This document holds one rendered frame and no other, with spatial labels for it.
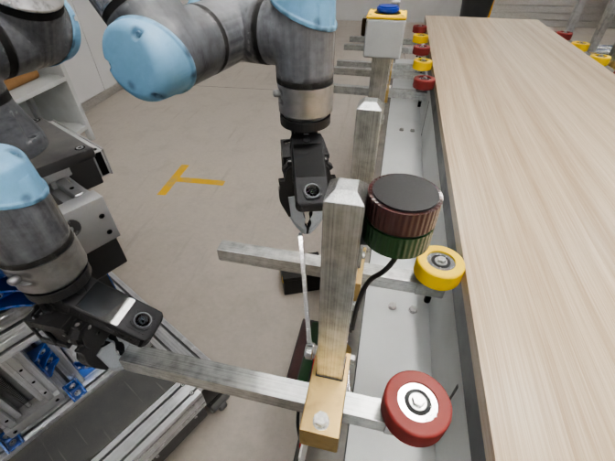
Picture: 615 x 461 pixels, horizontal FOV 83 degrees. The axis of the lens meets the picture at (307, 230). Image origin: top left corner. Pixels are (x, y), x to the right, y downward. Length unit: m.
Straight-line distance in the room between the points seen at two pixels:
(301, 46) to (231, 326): 1.35
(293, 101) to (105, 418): 1.13
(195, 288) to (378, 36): 1.43
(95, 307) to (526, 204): 0.79
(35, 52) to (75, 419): 1.02
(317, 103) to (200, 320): 1.35
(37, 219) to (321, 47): 0.35
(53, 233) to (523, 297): 0.63
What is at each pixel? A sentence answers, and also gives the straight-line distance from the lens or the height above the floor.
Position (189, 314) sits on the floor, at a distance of 1.73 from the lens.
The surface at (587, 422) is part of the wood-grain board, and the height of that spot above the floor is 0.90.
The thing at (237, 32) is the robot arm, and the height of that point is 1.24.
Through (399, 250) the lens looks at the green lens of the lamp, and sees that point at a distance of 0.30.
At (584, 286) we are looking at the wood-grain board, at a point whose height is 0.90.
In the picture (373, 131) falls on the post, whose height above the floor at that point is 1.12.
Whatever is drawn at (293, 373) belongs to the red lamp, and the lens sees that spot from 0.71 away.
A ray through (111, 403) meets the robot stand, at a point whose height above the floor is 0.21.
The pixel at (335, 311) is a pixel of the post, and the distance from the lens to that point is 0.39.
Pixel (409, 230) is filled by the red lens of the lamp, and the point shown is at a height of 1.16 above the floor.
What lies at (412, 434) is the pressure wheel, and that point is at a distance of 0.47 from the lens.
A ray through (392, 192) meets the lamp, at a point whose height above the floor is 1.17.
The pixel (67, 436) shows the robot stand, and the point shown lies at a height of 0.21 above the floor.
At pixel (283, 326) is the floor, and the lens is 1.61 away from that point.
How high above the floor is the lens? 1.33
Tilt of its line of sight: 41 degrees down
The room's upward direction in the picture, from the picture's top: straight up
